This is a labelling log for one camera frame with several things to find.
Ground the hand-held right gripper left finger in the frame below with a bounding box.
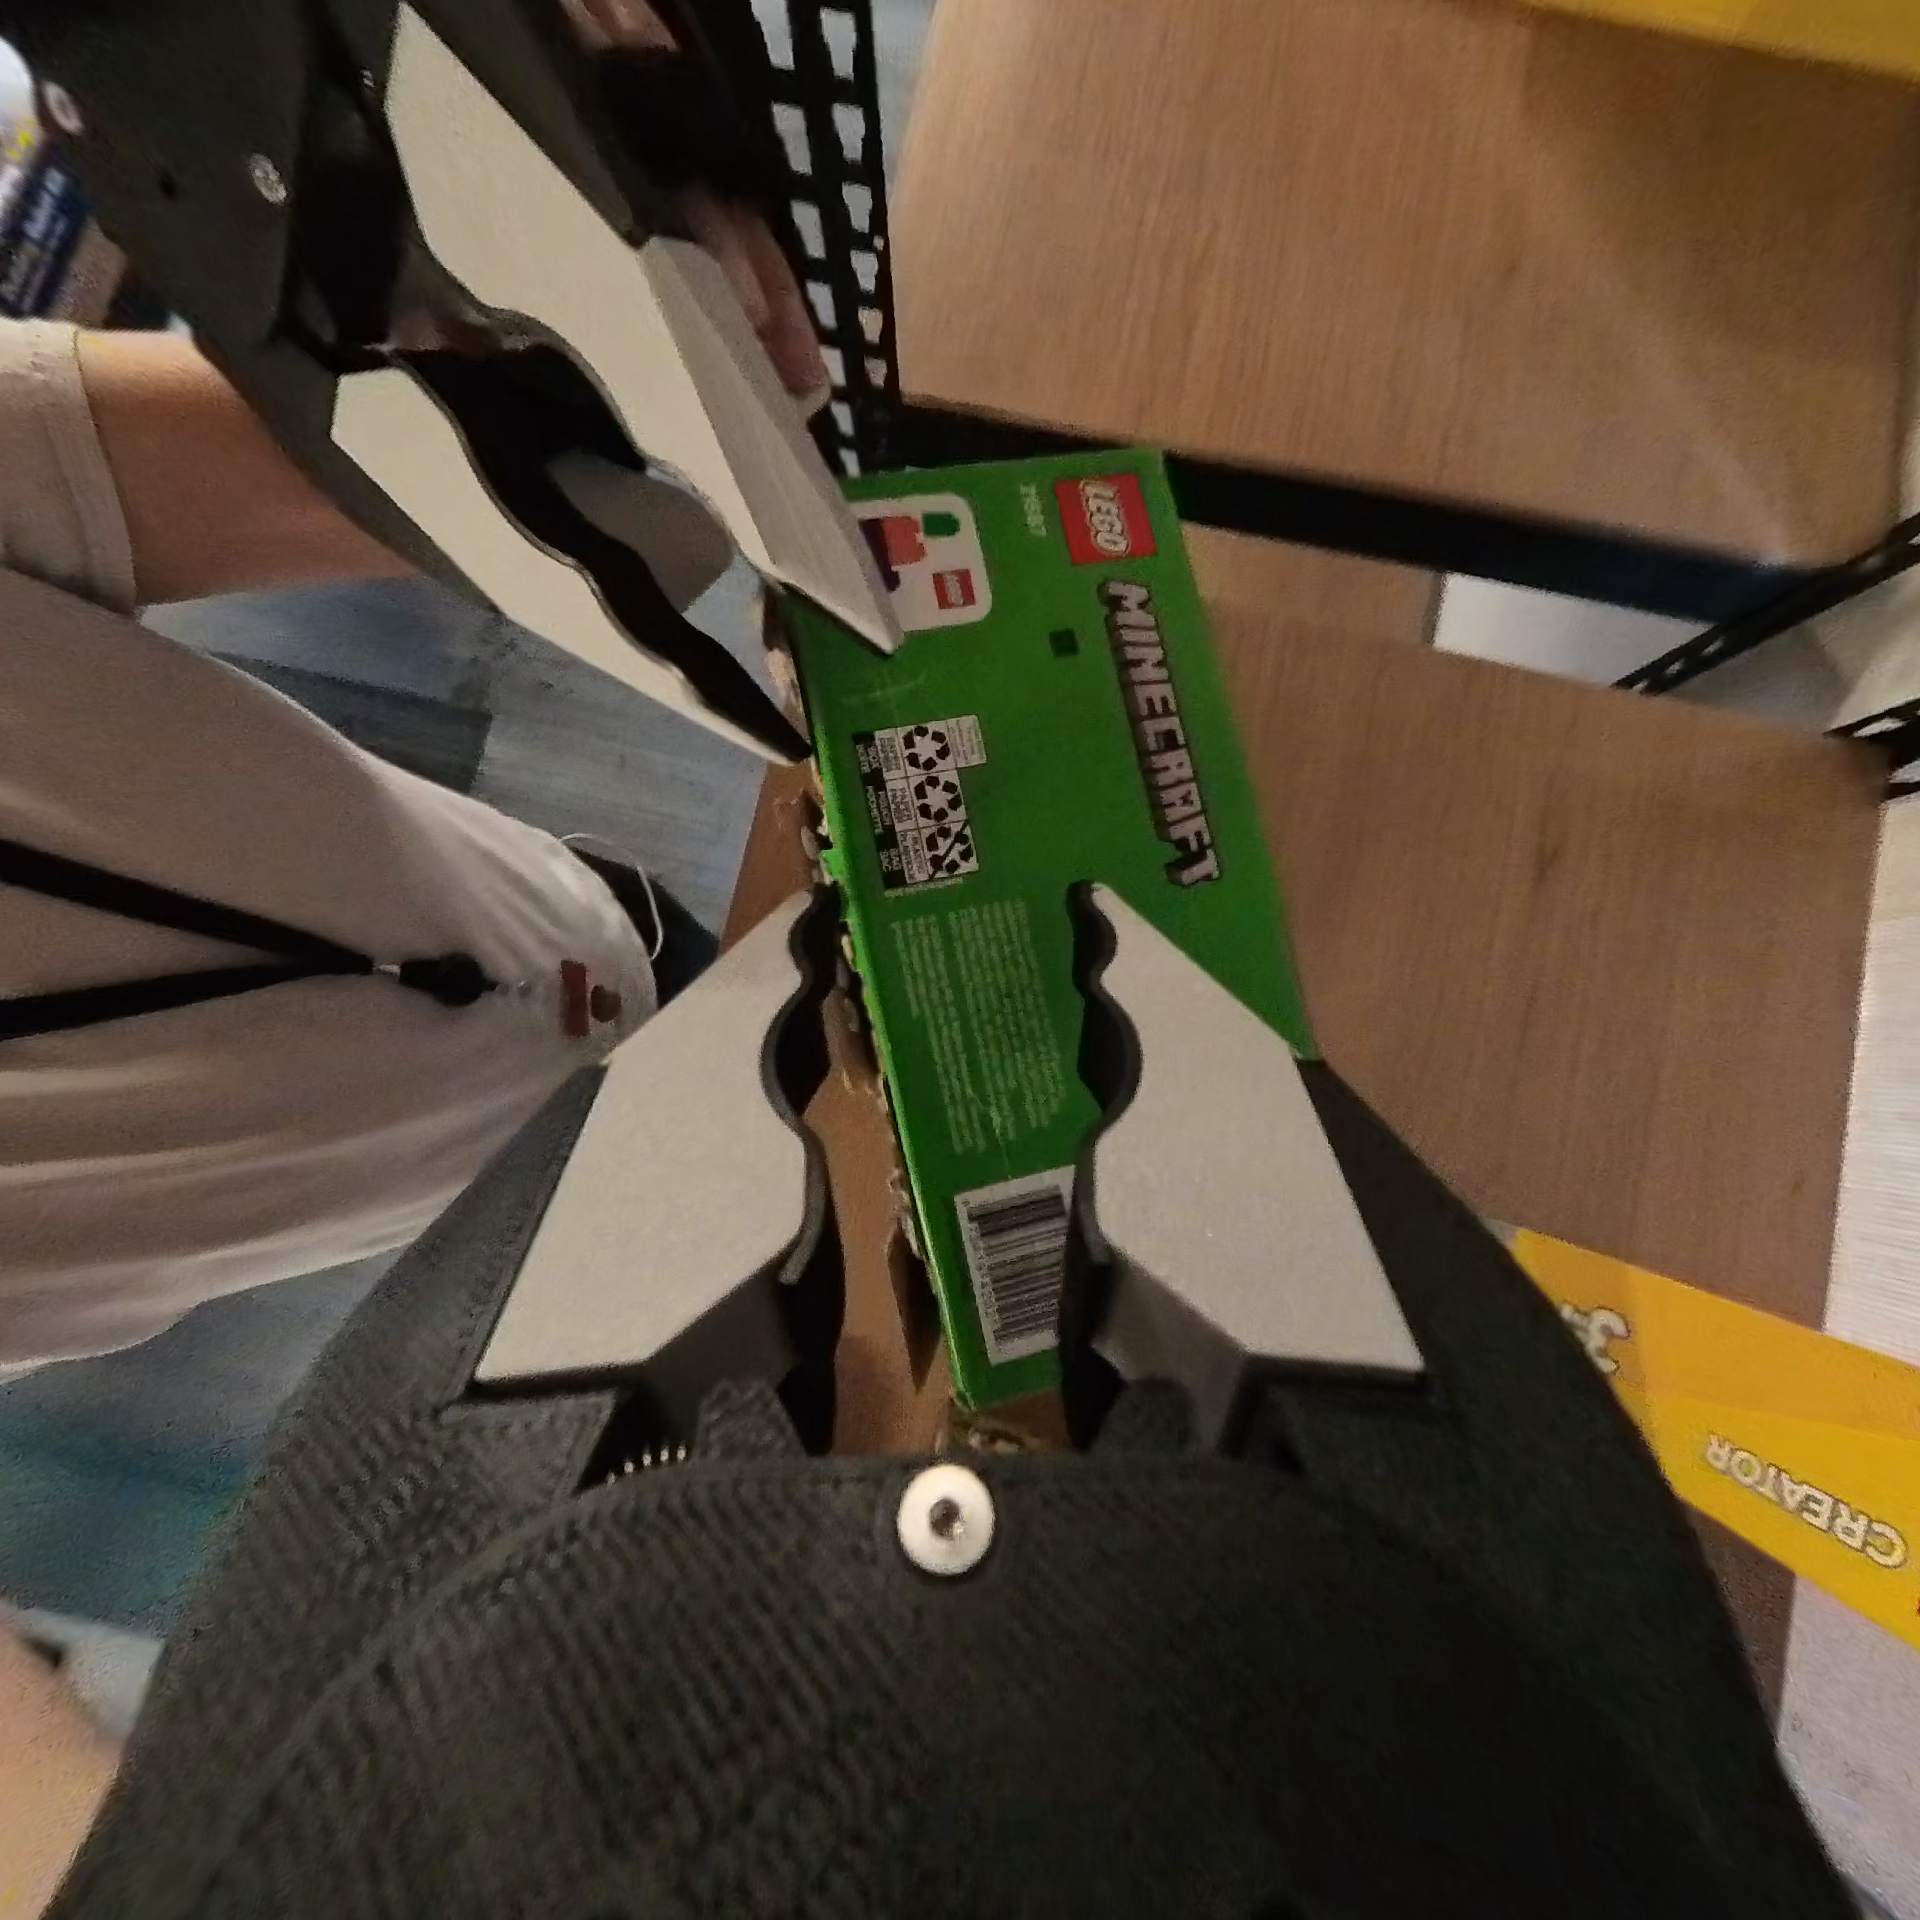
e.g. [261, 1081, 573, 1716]
[469, 889, 837, 1386]

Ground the green toy box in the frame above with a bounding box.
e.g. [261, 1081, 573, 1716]
[721, 449, 1322, 1457]

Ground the person's left hand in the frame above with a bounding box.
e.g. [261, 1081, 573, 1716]
[698, 195, 830, 401]

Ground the person's white shirt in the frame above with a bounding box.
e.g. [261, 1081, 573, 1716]
[0, 322, 662, 1368]

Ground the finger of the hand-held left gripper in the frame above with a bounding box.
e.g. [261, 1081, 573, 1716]
[383, 0, 911, 655]
[329, 312, 815, 769]

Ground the person's left forearm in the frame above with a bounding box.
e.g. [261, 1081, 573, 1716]
[75, 322, 437, 609]

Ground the black lanyard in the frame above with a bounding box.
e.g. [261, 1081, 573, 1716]
[0, 836, 490, 1044]

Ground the wooden desk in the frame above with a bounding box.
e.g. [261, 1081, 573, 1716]
[1185, 527, 1884, 1329]

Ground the black metal shelf rack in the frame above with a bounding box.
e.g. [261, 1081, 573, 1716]
[743, 0, 1920, 797]

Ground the person's leg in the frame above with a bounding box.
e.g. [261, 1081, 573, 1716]
[563, 839, 723, 1000]

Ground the person's right forearm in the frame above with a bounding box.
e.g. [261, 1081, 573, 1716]
[0, 1628, 127, 1920]

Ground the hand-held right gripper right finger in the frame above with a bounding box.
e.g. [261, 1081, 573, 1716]
[1063, 883, 1431, 1444]

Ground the yellow toy box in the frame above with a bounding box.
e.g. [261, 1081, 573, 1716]
[1506, 1227, 1920, 1610]

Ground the wooden shelf board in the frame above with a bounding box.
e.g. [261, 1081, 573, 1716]
[884, 0, 1920, 569]

